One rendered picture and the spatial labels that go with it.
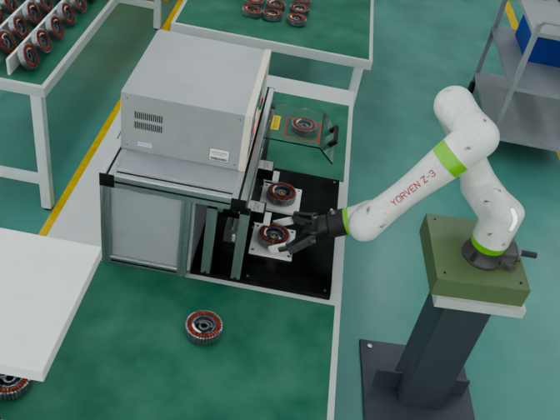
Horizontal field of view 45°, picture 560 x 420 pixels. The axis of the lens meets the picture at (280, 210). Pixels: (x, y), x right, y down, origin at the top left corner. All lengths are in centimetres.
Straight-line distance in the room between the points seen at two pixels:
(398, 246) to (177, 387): 200
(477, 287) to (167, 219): 106
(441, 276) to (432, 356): 49
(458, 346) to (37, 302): 167
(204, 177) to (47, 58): 150
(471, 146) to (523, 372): 160
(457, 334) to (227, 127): 122
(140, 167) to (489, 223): 115
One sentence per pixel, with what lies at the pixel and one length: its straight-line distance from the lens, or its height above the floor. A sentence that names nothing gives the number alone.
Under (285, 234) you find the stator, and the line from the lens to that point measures 233.
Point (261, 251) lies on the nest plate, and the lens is 230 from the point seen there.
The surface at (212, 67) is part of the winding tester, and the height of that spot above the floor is 132.
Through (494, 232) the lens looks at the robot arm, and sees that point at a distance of 233.
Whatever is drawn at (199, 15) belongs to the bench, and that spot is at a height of 75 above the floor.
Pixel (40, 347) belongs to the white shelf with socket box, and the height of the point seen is 121.
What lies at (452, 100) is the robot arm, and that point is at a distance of 210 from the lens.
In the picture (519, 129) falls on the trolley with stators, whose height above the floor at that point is 19.
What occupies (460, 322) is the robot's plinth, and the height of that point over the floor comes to 57.
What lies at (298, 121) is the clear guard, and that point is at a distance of 245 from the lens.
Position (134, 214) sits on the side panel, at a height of 97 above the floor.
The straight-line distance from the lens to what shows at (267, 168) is 243.
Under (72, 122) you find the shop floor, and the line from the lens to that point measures 425.
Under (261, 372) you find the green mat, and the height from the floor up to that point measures 75.
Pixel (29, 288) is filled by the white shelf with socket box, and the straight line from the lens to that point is 159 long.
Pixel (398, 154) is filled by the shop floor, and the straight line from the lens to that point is 438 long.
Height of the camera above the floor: 237
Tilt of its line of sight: 40 degrees down
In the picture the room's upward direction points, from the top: 11 degrees clockwise
